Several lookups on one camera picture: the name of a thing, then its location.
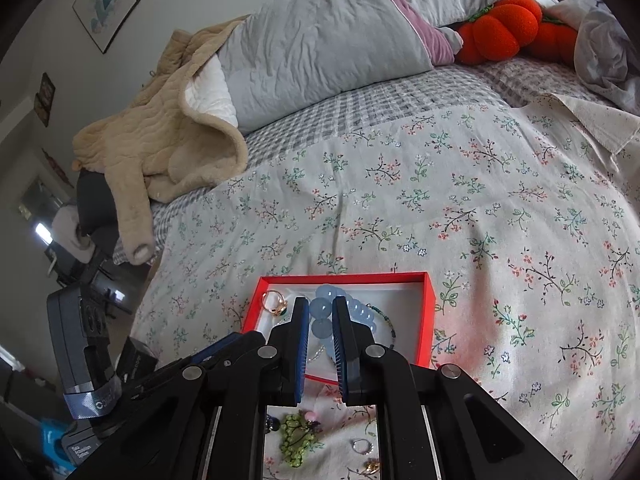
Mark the white cloth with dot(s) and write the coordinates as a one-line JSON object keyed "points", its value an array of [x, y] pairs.
{"points": [[70, 232]]}

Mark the pink bead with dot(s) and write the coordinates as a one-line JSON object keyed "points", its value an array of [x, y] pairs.
{"points": [[311, 415]]}

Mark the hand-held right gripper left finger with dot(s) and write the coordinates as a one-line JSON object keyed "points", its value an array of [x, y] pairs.
{"points": [[300, 355]]}

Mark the framed blue wall picture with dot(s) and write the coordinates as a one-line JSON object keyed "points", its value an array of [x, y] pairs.
{"points": [[106, 5]]}

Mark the floral bed sheet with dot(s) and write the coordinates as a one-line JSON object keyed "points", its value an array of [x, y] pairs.
{"points": [[450, 200]]}

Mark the red jewelry box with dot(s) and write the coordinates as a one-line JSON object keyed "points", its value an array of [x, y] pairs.
{"points": [[405, 296]]}

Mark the grey quilt with pink trim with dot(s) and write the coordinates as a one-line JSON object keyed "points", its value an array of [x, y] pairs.
{"points": [[320, 40]]}

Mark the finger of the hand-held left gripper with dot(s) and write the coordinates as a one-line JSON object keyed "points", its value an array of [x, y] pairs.
{"points": [[216, 347]]}

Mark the dark bead earring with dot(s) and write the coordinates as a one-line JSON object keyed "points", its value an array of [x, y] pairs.
{"points": [[271, 423]]}

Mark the small dark wall sign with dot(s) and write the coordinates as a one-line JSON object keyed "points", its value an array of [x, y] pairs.
{"points": [[45, 97]]}

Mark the grey crumpled cloth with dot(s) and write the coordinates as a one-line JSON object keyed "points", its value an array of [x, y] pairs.
{"points": [[607, 45]]}

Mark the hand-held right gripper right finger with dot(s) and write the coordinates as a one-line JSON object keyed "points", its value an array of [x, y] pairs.
{"points": [[340, 355]]}

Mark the dark chair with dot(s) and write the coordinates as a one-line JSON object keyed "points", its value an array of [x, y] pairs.
{"points": [[95, 210]]}

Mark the grey checked bed sheet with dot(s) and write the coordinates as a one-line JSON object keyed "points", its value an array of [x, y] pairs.
{"points": [[350, 105]]}

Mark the orange pumpkin plush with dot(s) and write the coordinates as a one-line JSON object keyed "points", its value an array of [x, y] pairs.
{"points": [[495, 25]]}

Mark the beige quilted jacket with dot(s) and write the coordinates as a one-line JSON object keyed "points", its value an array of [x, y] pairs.
{"points": [[160, 125]]}

